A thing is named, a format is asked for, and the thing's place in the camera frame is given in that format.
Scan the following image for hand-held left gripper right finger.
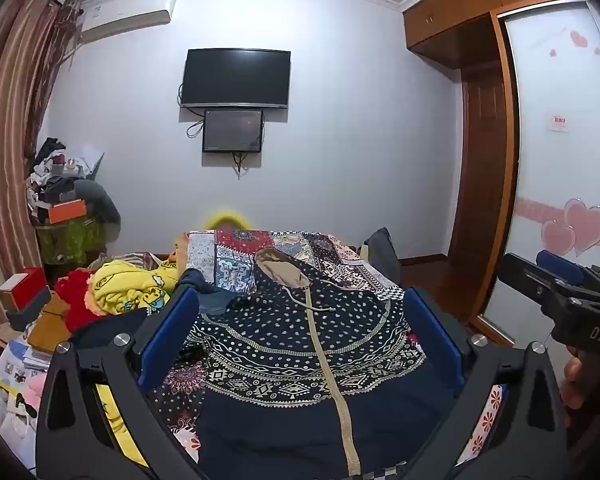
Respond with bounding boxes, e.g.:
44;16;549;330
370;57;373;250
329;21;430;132
404;287;572;480

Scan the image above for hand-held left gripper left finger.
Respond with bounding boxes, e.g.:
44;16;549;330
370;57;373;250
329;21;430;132
34;287;206;480

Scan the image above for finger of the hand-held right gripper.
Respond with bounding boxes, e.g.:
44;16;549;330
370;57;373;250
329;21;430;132
502;253;571;312
536;249;588;286

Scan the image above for navy patterned zip hoodie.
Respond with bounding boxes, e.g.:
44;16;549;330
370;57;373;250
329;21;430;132
75;247;463;480

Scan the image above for pile of mixed clothes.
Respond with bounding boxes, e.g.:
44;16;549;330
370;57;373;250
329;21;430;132
25;137;106;221

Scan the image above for person's right hand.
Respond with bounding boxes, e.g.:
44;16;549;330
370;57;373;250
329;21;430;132
562;351;600;428

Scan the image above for blue denim jeans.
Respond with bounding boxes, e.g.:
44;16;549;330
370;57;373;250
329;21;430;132
180;270;241;317

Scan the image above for yellow cartoon print garment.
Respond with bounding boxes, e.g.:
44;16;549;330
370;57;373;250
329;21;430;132
89;255;181;317

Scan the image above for white heart print sliding door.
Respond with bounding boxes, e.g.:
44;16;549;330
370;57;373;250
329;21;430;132
480;2;600;341

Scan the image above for patchwork printed bedspread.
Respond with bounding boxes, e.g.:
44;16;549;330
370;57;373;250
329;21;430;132
165;229;506;480

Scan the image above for dark grey bag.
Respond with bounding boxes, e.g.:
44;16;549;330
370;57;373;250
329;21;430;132
362;227;403;286

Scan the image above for red fluffy garment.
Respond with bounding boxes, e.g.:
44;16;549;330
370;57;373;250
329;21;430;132
55;269;106;333

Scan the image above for brown cardboard box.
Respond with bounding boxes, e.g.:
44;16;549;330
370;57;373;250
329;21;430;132
27;292;73;353

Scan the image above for yellow round object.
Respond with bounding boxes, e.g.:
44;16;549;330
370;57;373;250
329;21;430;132
202;208;253;231

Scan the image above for brown wooden door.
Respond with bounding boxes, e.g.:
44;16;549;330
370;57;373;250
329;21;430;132
447;62;511;261

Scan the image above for green patterned cloth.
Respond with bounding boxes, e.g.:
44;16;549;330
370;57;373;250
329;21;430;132
35;217;106;266

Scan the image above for red box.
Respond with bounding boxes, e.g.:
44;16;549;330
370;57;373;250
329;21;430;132
0;267;48;311

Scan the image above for stack of papers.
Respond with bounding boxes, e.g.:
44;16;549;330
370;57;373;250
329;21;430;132
0;340;51;396

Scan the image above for orange box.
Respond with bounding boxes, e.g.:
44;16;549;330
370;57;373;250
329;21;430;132
47;199;87;225

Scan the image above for brown striped curtain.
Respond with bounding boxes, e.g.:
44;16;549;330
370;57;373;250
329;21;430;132
0;0;81;361

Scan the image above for wooden wardrobe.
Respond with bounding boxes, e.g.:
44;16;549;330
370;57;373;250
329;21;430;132
402;0;600;346

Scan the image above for white air conditioner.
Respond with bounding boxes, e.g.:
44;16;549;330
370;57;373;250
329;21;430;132
80;0;177;43

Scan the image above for small black wall monitor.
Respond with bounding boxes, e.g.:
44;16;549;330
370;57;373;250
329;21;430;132
202;109;265;153

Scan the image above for large black wall television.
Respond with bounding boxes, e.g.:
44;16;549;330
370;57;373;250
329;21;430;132
180;49;292;110

